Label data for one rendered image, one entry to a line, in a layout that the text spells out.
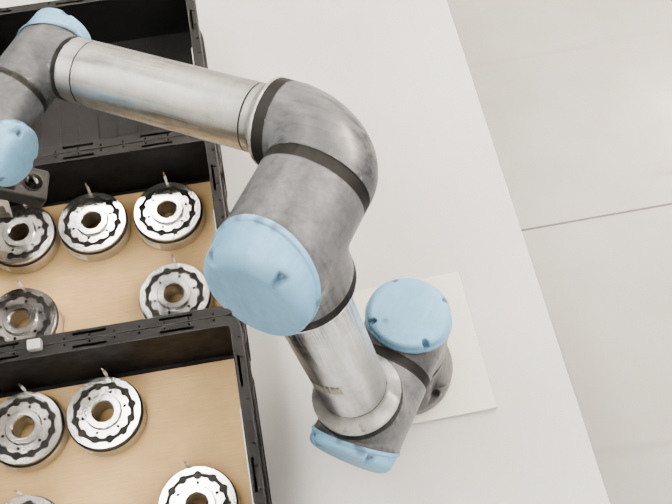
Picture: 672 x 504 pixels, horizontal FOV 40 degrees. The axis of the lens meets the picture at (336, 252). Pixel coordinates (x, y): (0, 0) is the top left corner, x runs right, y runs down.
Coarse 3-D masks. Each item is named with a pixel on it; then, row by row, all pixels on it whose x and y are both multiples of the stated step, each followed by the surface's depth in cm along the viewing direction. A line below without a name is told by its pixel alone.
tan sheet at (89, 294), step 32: (96, 224) 142; (64, 256) 140; (128, 256) 140; (160, 256) 140; (192, 256) 140; (0, 288) 137; (64, 288) 137; (96, 288) 137; (128, 288) 137; (64, 320) 135; (96, 320) 135; (128, 320) 135
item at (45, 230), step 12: (24, 204) 140; (24, 216) 139; (36, 216) 140; (48, 216) 139; (0, 228) 138; (36, 228) 138; (48, 228) 138; (36, 240) 137; (48, 240) 137; (12, 252) 137; (24, 252) 137; (36, 252) 137; (12, 264) 136
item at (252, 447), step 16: (208, 320) 124; (224, 320) 124; (112, 336) 123; (128, 336) 123; (144, 336) 123; (160, 336) 123; (240, 336) 123; (16, 352) 122; (32, 352) 122; (48, 352) 122; (64, 352) 122; (240, 352) 122; (240, 368) 122; (240, 384) 120; (240, 400) 119; (256, 432) 118; (256, 448) 116; (256, 464) 115; (256, 480) 115; (256, 496) 113
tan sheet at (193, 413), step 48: (144, 384) 130; (192, 384) 130; (144, 432) 127; (192, 432) 127; (240, 432) 127; (0, 480) 124; (48, 480) 124; (96, 480) 124; (144, 480) 124; (240, 480) 124
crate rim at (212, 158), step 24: (144, 144) 137; (168, 144) 137; (216, 168) 135; (216, 192) 133; (216, 216) 131; (192, 312) 124; (216, 312) 124; (48, 336) 123; (72, 336) 123; (96, 336) 123
